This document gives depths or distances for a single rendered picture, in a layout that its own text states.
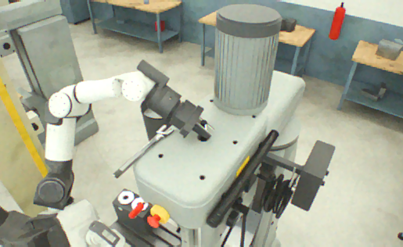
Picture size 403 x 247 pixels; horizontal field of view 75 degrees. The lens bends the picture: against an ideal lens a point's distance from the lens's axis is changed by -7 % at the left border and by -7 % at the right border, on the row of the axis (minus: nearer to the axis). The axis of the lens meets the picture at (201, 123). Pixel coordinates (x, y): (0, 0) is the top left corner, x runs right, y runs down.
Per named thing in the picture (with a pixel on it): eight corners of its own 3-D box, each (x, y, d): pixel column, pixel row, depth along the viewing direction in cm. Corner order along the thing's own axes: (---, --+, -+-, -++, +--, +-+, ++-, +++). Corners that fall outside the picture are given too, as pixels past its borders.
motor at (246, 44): (253, 123, 92) (267, 29, 72) (203, 103, 101) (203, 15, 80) (275, 95, 105) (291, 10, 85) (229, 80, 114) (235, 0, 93)
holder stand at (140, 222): (147, 234, 161) (142, 216, 148) (117, 220, 169) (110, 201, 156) (158, 219, 169) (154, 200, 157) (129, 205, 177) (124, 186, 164)
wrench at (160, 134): (120, 180, 73) (119, 178, 73) (109, 174, 75) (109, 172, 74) (174, 130, 89) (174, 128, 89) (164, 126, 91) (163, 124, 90)
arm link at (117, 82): (149, 96, 80) (108, 102, 83) (159, 87, 88) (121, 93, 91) (143, 74, 78) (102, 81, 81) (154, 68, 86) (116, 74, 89)
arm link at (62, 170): (39, 162, 83) (37, 202, 85) (68, 164, 86) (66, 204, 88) (48, 152, 95) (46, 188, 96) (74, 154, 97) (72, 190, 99)
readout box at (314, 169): (311, 214, 107) (326, 180, 94) (289, 204, 111) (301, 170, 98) (324, 180, 120) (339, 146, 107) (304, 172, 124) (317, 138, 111)
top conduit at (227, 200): (216, 230, 75) (217, 223, 73) (203, 223, 77) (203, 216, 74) (278, 137, 104) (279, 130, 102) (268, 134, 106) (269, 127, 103)
